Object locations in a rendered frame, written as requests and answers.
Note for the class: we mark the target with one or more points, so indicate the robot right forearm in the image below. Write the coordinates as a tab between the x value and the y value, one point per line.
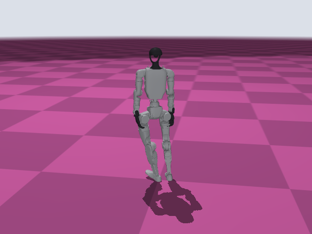
171	102

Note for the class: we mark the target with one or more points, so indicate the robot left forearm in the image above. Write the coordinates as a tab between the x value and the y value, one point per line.
136	102

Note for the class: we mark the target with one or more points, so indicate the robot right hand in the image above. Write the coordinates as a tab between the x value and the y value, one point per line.
171	121

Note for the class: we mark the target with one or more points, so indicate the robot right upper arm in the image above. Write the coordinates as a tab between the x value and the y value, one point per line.
170	82

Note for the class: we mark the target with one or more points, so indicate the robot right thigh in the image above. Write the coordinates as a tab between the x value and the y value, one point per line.
165	128

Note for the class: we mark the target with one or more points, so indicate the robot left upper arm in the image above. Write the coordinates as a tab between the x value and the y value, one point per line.
139	75

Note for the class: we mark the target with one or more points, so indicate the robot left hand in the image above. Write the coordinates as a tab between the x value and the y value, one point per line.
137	119

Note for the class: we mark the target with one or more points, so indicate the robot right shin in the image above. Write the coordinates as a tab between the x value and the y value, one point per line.
168	158

